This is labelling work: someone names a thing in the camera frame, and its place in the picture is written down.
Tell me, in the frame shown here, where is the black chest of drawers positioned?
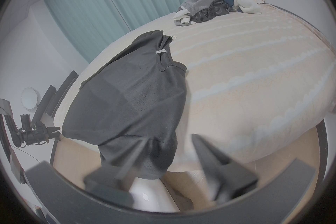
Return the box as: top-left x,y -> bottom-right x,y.
34,70 -> 79,124

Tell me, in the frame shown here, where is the black T-shirt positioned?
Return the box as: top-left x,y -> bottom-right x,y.
61,30 -> 188,180

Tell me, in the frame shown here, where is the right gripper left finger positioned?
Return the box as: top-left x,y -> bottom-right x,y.
84,138 -> 148,193

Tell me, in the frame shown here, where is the round white framed mirror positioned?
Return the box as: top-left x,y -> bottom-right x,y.
21,86 -> 40,112

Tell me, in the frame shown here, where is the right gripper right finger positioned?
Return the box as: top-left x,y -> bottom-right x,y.
191,134 -> 258,202

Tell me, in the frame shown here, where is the bed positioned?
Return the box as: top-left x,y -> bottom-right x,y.
50,0 -> 336,175

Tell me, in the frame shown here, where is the pile of clothes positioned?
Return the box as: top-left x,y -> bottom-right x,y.
173,0 -> 266,27

